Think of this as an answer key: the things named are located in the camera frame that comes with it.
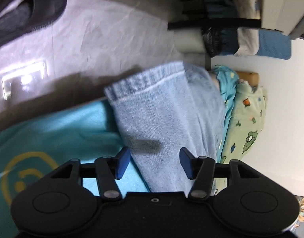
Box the blue denim jeans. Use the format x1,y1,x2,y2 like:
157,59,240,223
104,62,225,193

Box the green cartoon fleece blanket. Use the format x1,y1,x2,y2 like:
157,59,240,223
218,81,268,163

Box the teal smiley bed sheet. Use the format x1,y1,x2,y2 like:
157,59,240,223
0,66,239,237

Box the gold leaf framed picture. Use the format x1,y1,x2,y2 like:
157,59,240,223
291,196,304,237

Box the black-lined waste bin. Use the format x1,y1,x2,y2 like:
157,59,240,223
173,28,222,58

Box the blue quilted chair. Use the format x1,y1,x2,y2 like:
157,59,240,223
218,29,292,60

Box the black shoe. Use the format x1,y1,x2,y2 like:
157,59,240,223
0,0,67,47

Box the grey cloth on chair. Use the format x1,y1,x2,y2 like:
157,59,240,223
233,0,260,57

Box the white black-edged desk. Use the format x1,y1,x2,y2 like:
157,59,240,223
168,0,304,40

